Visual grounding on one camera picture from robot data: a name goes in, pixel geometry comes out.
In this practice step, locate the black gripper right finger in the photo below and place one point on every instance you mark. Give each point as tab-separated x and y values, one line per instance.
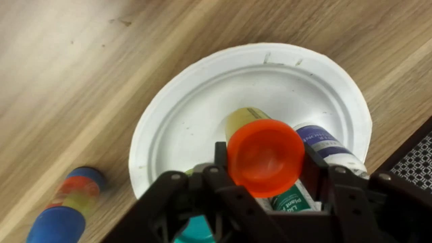
359	207

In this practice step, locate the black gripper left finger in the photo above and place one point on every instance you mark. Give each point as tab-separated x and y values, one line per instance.
197	194

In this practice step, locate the white supplement bottle blue label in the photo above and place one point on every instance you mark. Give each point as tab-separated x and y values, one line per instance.
328	146

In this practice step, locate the small white bottle green label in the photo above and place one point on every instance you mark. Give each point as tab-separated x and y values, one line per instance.
290	200

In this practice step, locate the orange lid dough can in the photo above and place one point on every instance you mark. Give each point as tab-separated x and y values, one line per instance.
264	157

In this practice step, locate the white paper plate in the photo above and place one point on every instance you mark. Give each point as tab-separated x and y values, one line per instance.
202	103

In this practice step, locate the grey mesh box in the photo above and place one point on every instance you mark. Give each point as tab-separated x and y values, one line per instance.
413	163

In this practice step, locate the blue toy bottle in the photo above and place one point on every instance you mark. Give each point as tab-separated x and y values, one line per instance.
62	221

